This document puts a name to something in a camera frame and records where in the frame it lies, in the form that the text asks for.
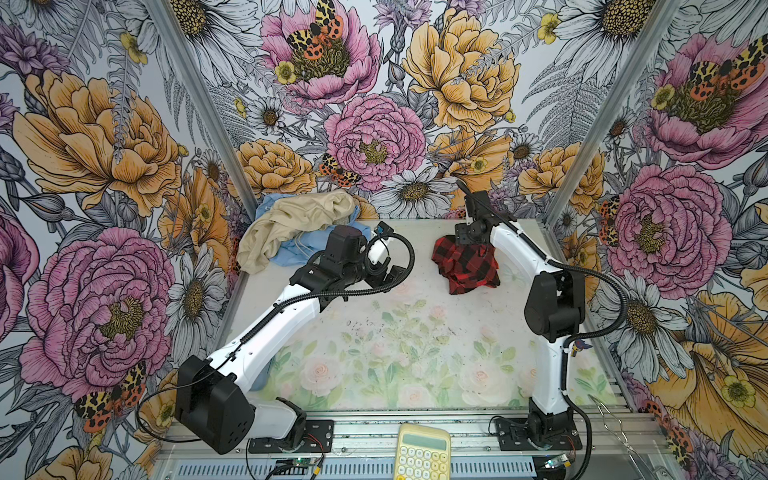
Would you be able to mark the aluminium frame post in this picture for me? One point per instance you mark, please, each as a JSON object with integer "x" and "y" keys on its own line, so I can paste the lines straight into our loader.
{"x": 172, "y": 37}
{"x": 660, "y": 18}

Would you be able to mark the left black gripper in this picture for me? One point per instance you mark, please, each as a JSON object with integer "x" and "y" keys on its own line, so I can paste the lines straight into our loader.
{"x": 389, "y": 278}

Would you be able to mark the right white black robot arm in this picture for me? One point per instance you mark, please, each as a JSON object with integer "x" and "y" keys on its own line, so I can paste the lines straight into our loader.
{"x": 554, "y": 311}

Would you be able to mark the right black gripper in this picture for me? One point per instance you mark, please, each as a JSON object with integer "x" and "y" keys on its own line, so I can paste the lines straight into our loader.
{"x": 461, "y": 235}

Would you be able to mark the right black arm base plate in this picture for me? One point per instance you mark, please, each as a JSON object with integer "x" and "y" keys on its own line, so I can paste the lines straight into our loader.
{"x": 517, "y": 434}

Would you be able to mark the right aluminium frame post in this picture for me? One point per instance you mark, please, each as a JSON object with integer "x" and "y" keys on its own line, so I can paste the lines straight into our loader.
{"x": 660, "y": 18}

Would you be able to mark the beige cloth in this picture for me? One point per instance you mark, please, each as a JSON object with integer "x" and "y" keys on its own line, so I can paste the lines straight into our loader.
{"x": 285, "y": 220}

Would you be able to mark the yellow calculator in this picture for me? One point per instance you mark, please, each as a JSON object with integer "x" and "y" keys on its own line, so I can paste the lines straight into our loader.
{"x": 422, "y": 453}

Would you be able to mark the red black plaid cloth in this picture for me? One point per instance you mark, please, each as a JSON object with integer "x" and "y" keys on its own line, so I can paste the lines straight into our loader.
{"x": 466, "y": 267}

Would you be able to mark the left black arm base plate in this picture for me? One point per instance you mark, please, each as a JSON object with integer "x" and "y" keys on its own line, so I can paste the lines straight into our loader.
{"x": 311, "y": 436}

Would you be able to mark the light blue cloth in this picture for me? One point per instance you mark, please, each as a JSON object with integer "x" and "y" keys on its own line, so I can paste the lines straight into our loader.
{"x": 297, "y": 251}

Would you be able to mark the metal tongs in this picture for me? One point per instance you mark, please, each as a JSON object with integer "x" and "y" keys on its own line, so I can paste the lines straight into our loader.
{"x": 614, "y": 426}

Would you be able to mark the front aluminium rail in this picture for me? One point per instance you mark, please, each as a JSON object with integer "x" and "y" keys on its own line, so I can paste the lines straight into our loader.
{"x": 486, "y": 432}

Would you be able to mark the right green circuit board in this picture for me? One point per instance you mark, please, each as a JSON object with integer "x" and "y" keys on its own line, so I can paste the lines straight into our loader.
{"x": 557, "y": 462}

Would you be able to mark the left aluminium frame post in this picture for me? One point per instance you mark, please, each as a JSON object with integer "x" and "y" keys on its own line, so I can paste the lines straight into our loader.
{"x": 172, "y": 37}

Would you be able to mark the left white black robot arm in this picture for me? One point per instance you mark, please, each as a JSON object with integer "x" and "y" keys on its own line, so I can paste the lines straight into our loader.
{"x": 212, "y": 401}

